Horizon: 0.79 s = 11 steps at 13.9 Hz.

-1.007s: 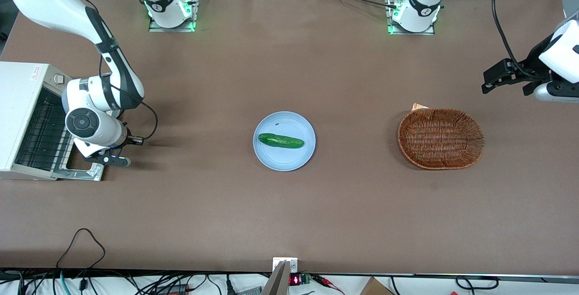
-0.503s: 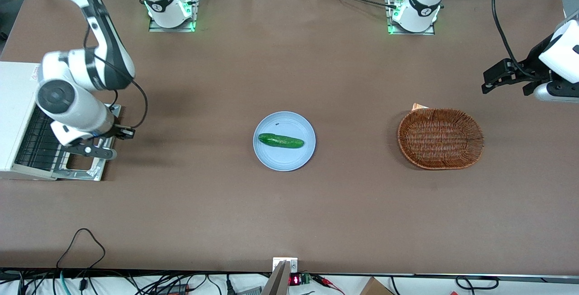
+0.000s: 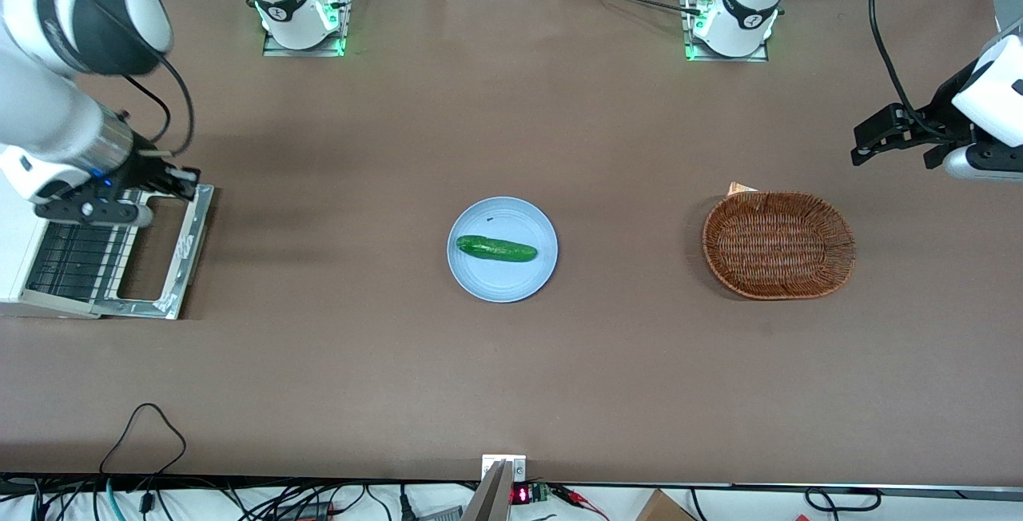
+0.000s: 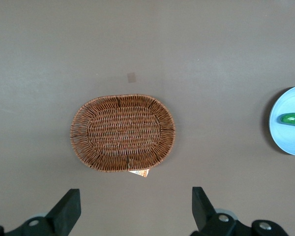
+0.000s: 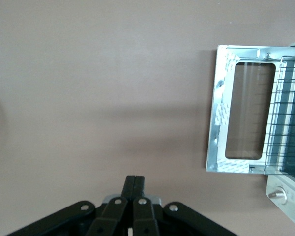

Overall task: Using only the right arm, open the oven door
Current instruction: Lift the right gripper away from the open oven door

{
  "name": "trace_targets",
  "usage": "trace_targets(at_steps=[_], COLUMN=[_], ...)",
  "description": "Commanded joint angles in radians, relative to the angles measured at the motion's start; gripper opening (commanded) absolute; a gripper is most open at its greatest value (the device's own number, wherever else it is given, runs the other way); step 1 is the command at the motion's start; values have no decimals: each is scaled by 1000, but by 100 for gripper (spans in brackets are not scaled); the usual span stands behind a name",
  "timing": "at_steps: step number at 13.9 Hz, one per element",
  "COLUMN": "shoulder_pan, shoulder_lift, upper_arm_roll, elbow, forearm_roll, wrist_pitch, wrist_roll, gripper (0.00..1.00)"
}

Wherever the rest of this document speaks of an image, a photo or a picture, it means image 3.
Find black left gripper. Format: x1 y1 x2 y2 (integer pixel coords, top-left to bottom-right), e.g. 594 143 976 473
850 62 977 167

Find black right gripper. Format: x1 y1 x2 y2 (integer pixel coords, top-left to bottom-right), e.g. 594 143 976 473
112 145 201 202

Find white toaster oven body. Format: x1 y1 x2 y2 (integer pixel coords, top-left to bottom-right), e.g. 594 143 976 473
0 177 129 320

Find brown wicker oval basket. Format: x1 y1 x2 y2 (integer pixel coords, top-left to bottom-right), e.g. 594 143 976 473
702 190 857 300

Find green cucumber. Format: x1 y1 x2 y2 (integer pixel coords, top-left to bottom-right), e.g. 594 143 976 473
456 235 539 264

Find light blue round plate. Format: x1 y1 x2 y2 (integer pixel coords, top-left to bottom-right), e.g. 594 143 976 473
447 197 559 304

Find brown cardboard piece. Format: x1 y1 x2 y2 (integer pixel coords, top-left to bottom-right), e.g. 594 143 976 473
635 489 698 521

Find red black clip leads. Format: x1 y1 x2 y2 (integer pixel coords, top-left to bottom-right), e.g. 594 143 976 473
550 484 610 521

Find black right arm wrist cable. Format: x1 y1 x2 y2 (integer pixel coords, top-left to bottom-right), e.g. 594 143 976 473
48 0 197 159

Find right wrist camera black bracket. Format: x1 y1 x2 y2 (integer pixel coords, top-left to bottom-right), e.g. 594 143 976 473
35 185 155 229

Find black left arm hanging cable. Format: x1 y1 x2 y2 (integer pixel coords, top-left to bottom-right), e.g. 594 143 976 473
868 0 960 142

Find left wrist camera grey housing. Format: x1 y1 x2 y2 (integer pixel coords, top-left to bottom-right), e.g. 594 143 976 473
925 144 1023 183

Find metal wire oven rack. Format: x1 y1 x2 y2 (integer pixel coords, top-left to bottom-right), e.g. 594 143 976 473
28 221 133 303

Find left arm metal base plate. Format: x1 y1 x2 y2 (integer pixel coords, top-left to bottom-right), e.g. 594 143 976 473
680 0 770 63

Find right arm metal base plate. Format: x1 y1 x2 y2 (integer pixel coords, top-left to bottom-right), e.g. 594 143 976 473
262 0 355 58

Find thin black looped cable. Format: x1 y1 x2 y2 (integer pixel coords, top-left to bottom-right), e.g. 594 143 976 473
98 403 188 478

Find black coiled cable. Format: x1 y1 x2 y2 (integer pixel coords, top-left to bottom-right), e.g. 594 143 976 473
805 487 883 513

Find grey camera mount bar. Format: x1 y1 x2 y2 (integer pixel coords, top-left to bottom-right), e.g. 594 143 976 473
460 459 513 521

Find white metal mounting bracket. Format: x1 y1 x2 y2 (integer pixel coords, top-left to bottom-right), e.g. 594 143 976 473
481 455 527 483

